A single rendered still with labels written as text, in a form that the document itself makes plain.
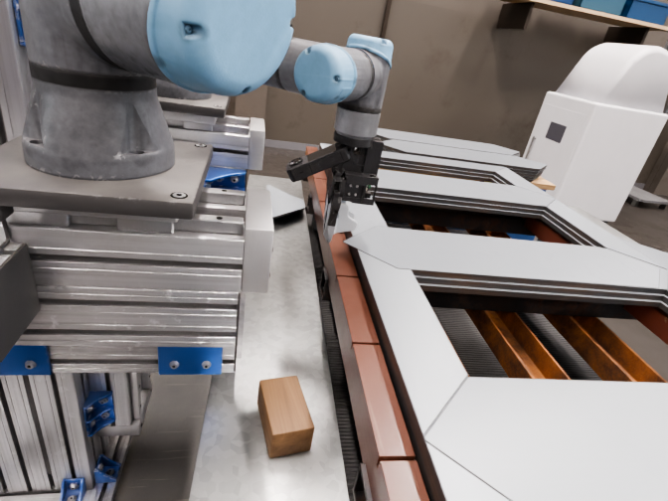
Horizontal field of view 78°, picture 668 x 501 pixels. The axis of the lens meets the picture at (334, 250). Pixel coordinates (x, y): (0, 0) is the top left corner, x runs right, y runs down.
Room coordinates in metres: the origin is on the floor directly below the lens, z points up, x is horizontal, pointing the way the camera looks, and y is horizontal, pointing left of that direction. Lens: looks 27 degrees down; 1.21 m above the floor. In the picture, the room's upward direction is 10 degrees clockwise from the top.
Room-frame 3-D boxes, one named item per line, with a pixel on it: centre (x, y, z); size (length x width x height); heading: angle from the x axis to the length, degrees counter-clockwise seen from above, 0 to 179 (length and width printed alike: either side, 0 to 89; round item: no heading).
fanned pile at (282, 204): (1.26, 0.18, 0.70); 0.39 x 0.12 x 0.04; 12
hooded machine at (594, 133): (4.00, -2.09, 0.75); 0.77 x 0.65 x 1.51; 106
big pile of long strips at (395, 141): (1.86, -0.44, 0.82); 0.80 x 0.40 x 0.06; 102
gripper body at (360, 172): (0.74, -0.01, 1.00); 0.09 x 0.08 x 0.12; 102
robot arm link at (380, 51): (0.74, 0.00, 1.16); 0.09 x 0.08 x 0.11; 155
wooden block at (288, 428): (0.43, 0.03, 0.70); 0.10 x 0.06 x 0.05; 24
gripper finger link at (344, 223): (0.72, -0.01, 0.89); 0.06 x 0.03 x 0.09; 102
